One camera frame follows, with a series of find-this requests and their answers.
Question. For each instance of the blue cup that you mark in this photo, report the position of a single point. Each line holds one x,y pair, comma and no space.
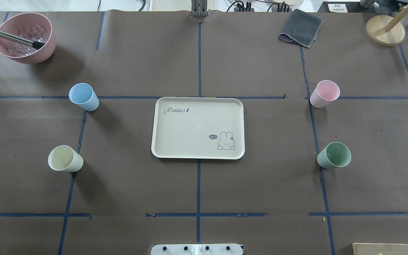
83,95

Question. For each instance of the pink cup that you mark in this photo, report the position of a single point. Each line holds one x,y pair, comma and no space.
325,92

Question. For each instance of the green cup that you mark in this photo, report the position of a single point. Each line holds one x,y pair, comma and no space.
334,155

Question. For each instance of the yellow cup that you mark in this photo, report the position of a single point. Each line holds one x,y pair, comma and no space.
64,158

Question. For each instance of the cream rabbit tray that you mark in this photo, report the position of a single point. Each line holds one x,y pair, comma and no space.
198,128

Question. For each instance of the black power strip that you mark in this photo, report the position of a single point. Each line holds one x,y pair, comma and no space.
259,6

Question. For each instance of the white mounting plate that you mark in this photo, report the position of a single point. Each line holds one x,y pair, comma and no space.
198,249

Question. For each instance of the grey folded cloth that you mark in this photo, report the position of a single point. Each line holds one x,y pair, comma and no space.
301,28

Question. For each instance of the ice cubes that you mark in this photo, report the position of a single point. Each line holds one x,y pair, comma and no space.
34,33

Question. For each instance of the pink bowl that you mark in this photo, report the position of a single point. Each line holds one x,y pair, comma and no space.
29,19

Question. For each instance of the wooden stand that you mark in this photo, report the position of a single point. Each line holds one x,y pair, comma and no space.
387,30

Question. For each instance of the metal camera post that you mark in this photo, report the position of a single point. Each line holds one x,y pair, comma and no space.
199,8

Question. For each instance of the metal scoop with black handle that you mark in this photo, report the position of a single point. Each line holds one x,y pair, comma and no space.
21,40

